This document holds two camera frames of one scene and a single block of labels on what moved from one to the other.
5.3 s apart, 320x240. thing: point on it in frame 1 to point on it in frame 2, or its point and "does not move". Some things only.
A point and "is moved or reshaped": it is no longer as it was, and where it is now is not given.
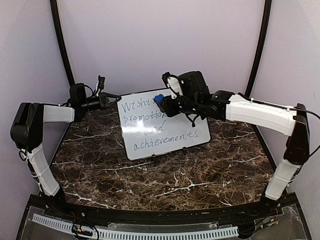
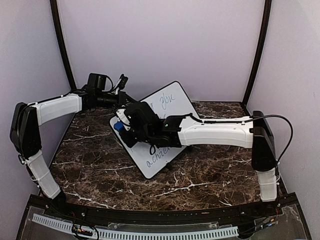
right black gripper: x=168 y=109 to x=128 y=141
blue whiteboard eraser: x=159 y=97 to x=118 y=125
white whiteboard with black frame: x=147 y=130 is moved or reshaped
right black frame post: x=260 y=48 does not move
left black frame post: x=64 y=54 does not move
